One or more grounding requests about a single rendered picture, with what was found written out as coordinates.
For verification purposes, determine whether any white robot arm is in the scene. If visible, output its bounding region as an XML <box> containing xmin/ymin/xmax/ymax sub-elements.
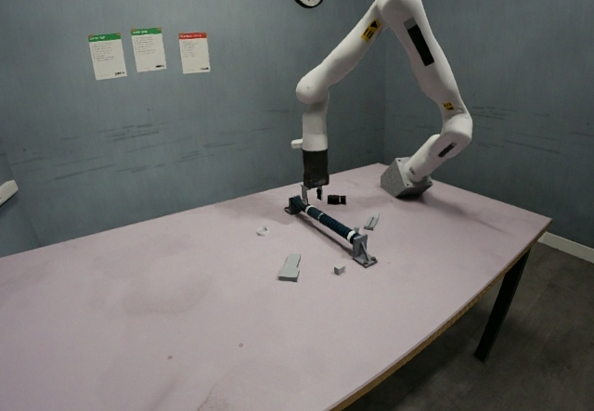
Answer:
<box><xmin>296</xmin><ymin>0</ymin><xmax>472</xmax><ymax>182</ymax></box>

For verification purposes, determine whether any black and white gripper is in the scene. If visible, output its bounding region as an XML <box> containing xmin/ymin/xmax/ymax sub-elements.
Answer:
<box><xmin>291</xmin><ymin>132</ymin><xmax>329</xmax><ymax>205</ymax></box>

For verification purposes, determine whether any short black cylinder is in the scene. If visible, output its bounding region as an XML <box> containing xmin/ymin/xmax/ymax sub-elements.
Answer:
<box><xmin>328</xmin><ymin>195</ymin><xmax>346</xmax><ymax>204</ymax></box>

